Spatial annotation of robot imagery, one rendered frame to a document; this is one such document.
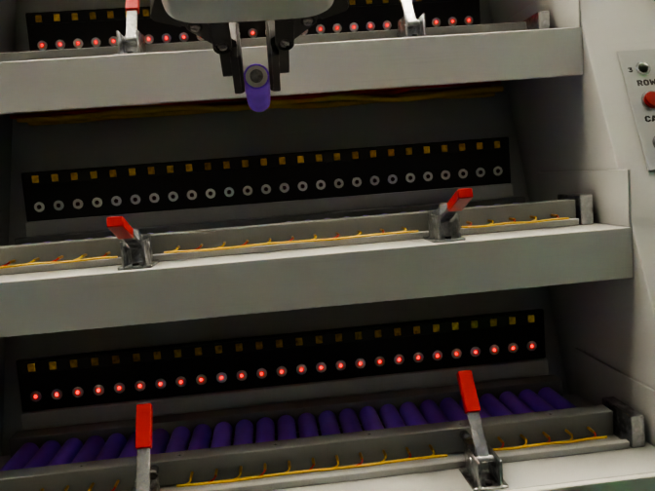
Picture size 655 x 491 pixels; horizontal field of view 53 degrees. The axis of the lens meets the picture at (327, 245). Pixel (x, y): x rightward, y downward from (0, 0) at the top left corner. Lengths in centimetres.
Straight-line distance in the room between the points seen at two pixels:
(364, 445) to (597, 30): 44
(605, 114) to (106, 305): 47
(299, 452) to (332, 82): 33
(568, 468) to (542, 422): 5
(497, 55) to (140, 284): 39
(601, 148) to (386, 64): 21
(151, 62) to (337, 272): 26
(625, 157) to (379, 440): 33
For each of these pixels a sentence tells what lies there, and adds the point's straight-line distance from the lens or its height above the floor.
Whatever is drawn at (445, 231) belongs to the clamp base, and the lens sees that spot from 60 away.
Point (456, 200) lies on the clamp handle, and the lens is 52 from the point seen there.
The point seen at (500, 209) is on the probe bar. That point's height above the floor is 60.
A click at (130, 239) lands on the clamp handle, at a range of 55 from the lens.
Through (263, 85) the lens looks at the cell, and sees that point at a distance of 47.
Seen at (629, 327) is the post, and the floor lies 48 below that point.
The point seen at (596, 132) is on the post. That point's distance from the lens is 67.
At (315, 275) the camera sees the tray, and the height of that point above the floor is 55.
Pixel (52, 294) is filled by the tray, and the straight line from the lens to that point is 58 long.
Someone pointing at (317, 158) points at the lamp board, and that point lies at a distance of 74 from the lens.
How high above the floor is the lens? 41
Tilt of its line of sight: 16 degrees up
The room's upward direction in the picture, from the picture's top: 6 degrees counter-clockwise
